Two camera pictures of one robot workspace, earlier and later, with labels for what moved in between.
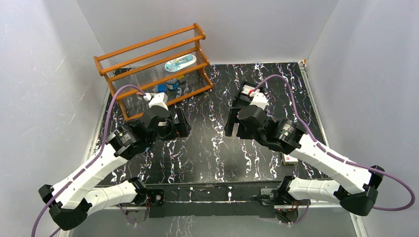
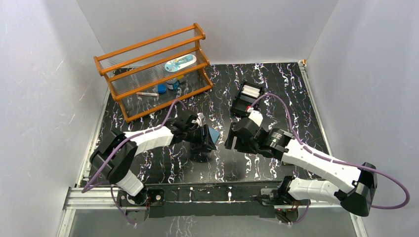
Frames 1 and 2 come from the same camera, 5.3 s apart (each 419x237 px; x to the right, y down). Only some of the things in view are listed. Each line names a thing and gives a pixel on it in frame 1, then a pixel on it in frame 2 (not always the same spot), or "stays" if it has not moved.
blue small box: x=161 y=88 stays
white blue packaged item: x=180 y=62 stays
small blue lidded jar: x=172 y=84 stays
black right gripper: x=232 y=118 → x=238 y=145
